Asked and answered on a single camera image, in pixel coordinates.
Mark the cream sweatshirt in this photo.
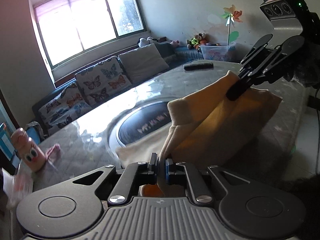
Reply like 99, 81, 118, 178
116, 72, 282, 184

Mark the paper pinwheel flower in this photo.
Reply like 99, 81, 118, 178
222, 4, 242, 45

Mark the clear plastic storage box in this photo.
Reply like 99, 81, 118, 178
200, 43, 236, 62

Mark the black induction cooktop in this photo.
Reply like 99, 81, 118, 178
115, 101, 171, 147

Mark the black remote control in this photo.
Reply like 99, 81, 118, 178
183, 63, 214, 71

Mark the colourful plush toy pile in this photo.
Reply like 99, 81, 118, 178
186, 33, 209, 50

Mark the blue sofa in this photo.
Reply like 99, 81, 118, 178
24, 43, 203, 144

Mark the pink hair scrunchie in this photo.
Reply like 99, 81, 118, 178
45, 144, 61, 163

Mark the left butterfly cushion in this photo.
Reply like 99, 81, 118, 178
39, 82, 92, 135

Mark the butterfly cushion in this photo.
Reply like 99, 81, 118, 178
39, 82, 92, 135
75, 56, 131, 107

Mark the right butterfly cushion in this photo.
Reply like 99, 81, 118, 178
75, 56, 131, 107

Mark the pink cartoon water bottle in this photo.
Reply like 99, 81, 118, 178
11, 128, 47, 172

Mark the plain grey cushion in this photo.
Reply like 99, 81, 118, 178
118, 44, 169, 83

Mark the grey blanket on sofa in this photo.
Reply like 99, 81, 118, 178
24, 121, 45, 141

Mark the white plush toy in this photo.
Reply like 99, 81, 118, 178
137, 36, 158, 48

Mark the white pink tissue box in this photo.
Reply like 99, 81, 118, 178
2, 169, 34, 210

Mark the blue cabinet in doorway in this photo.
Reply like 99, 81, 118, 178
0, 123, 20, 168

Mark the window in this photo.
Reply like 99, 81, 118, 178
30, 0, 146, 69

